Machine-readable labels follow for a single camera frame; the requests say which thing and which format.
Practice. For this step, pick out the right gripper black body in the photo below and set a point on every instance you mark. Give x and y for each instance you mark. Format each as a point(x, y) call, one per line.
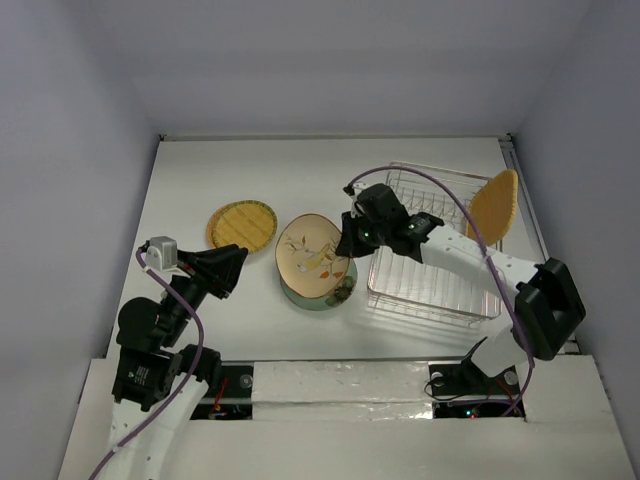
point(361, 235)

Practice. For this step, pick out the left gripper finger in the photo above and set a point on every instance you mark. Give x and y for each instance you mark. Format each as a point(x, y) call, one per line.
point(204, 260)
point(225, 277)

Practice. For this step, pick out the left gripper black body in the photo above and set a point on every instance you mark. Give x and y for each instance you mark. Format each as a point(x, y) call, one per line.
point(191, 289)

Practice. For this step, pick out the orange wicker plate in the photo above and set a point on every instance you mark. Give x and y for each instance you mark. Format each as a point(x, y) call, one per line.
point(494, 207)
point(219, 229)

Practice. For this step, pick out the yellow-green woven plate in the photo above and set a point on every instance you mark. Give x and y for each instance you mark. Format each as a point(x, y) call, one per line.
point(254, 224)

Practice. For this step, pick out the teal floral plate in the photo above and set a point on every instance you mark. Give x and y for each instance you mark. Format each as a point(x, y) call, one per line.
point(333, 299)

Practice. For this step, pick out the cream floral plate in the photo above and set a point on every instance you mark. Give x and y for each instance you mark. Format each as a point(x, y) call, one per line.
point(306, 257)

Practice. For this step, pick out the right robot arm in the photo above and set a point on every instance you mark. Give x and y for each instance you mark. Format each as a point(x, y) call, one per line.
point(541, 299)

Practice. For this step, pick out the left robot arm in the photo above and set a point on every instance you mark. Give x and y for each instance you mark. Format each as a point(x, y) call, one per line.
point(164, 368)

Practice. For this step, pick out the white foam strip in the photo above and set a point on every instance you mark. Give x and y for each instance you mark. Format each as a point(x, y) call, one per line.
point(340, 391)

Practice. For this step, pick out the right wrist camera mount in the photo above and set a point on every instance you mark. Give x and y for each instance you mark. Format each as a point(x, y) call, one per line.
point(353, 191)

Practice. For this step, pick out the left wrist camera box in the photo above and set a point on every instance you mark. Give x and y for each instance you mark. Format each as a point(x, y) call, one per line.
point(161, 253)

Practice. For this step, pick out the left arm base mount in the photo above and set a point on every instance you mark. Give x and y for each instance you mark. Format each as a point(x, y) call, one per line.
point(232, 398)

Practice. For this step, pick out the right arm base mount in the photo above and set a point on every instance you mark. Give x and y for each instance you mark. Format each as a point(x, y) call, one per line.
point(461, 390)

